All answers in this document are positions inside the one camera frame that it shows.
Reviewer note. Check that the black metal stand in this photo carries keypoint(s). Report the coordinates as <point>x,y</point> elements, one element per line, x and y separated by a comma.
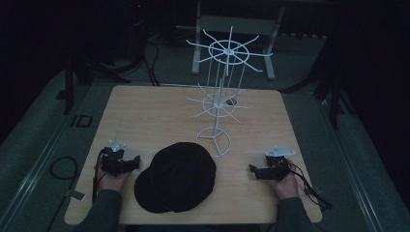
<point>68,87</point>
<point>334,96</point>

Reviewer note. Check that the person's right hand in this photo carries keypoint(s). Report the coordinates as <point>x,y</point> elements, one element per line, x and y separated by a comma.
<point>286,187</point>

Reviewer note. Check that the black rectangular floor bracket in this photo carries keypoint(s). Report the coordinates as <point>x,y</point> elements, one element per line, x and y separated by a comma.
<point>82,121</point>

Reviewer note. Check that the small dark round disc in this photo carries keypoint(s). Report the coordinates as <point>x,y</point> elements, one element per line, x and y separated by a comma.
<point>231,102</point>

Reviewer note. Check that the black cap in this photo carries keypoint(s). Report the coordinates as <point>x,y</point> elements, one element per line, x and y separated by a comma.
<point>176,179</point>

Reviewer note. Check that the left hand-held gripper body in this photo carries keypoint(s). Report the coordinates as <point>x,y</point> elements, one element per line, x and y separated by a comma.
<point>113,158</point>

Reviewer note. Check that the person's left hand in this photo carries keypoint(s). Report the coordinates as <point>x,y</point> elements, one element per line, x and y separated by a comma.
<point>112,182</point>

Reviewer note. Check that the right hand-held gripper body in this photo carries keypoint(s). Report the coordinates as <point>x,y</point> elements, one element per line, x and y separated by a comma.
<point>276,166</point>

